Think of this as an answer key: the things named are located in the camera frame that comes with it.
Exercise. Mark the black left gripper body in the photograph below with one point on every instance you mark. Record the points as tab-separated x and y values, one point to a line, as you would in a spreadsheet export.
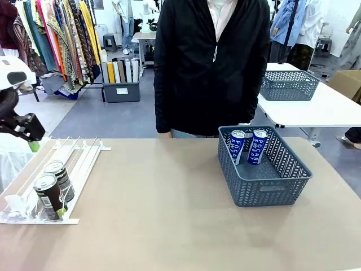
31	127

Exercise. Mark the dark brown coffee can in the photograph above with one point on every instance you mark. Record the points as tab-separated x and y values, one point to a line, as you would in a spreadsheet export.
63	175
49	194

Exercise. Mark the blue Pocari Sweat can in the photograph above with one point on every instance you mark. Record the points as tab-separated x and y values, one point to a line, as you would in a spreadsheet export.
256	146
237	146

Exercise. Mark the grey plastic basket with label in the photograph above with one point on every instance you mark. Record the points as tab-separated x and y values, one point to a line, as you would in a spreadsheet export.
265	192

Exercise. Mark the person's right forearm black sleeve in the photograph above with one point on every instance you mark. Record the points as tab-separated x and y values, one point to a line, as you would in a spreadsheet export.
163	113

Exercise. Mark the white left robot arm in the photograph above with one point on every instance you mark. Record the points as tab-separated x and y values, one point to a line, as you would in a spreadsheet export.
11	65

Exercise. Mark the person's left forearm black sleeve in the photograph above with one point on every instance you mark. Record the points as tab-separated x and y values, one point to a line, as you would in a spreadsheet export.
253	104

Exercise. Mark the person's right hand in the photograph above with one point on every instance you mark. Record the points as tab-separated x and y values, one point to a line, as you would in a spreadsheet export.
164	135

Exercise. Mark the white plastic sheet cover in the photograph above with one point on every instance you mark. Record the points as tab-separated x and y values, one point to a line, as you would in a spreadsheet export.
11	163

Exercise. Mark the pile of folded fabric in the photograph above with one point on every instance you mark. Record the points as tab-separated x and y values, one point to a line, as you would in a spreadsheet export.
59	86

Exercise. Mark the white plastic pusher paddle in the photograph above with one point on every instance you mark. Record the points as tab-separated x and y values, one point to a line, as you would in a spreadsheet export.
17	203

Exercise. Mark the orange hanging garment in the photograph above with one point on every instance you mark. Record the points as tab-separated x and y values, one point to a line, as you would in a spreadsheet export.
59	56

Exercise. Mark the brown patterned hanging garment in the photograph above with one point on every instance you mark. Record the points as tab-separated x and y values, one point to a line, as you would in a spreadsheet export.
28	48

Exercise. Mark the black clothes rack base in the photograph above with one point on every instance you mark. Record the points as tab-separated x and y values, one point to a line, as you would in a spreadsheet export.
103	93

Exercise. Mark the teal hanging garment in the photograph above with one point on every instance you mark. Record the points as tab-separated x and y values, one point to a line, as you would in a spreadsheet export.
39	42

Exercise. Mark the grey fabric roll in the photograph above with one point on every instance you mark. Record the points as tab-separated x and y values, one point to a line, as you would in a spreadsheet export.
105	73

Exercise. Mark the multicolour patterned hanging garment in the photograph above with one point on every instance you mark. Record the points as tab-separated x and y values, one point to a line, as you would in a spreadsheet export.
72	42

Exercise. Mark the yellow fabric roll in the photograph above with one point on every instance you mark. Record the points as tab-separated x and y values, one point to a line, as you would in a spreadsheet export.
110	73

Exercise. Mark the grey storage bin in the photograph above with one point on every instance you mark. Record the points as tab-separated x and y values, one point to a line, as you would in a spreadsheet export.
121	93

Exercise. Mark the white fabric roll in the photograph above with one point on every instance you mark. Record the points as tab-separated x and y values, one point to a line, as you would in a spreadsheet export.
128	71
135	70
116	73

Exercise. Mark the brown fabric roll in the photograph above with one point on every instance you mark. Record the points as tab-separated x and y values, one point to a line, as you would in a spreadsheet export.
122	72

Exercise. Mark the mannequin in dark red top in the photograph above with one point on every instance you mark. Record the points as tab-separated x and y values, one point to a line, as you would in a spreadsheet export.
7	22

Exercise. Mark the yellow hanging garment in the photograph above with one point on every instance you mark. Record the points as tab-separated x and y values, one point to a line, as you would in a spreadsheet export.
90	28

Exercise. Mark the white floor appliance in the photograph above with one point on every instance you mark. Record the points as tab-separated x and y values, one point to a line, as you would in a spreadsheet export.
101	31

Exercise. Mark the grey plastic stool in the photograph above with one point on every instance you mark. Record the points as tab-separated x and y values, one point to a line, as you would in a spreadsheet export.
110	36
324	41

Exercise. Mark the background person in jeans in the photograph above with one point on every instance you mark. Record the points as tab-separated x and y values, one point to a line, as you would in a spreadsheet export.
128	28

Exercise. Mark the background workbench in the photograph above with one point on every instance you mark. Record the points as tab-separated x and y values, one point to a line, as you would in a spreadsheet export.
144	35

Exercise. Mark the person in black jacket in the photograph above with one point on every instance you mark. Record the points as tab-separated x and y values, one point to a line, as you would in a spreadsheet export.
208	84

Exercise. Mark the white wristwatch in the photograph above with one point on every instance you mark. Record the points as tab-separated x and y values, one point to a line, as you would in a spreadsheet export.
244	124

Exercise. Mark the grey plastic woven basket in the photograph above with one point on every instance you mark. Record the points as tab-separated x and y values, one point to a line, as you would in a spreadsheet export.
287	87

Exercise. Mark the mannequin in blue shirt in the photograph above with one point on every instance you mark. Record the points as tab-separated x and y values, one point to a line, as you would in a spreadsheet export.
285	22

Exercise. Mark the white side table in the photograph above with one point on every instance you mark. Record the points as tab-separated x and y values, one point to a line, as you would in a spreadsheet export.
310	113

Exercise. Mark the black stand pole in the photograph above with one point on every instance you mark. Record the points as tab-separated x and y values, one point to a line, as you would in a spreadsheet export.
290	22

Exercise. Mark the side table caster wheel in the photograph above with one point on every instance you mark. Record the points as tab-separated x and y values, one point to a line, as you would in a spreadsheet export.
316	144

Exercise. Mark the mannequin in white shirt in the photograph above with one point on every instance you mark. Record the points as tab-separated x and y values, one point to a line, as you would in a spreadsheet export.
313	25

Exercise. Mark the brown cardboard box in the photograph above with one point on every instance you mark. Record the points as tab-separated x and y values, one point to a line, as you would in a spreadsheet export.
347	82

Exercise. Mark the seated person's leg and shoe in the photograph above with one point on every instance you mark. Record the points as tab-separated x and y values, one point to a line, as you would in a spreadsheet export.
354	134

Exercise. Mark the mannequin in grey garment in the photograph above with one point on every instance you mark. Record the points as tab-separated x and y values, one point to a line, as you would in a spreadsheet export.
352	45

